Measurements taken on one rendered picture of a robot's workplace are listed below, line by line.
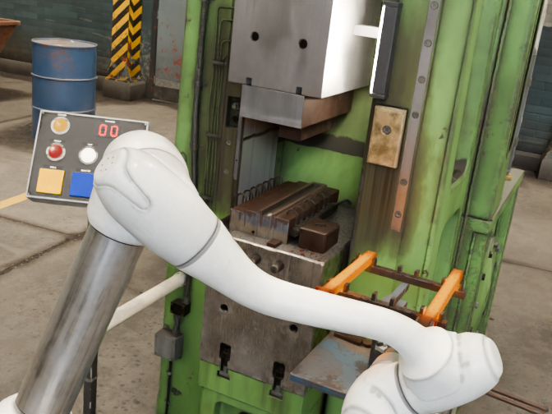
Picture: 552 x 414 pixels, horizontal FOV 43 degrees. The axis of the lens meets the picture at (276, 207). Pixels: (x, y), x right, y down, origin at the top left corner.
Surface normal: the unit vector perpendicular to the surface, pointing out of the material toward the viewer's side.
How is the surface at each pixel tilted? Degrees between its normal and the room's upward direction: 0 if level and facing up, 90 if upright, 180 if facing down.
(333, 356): 0
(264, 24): 90
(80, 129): 60
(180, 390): 90
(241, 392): 90
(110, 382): 0
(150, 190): 64
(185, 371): 90
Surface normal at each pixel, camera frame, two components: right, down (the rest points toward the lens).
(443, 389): -0.19, 0.52
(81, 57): 0.72, 0.29
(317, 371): 0.11, -0.94
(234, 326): -0.44, 0.24
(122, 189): -0.09, 0.21
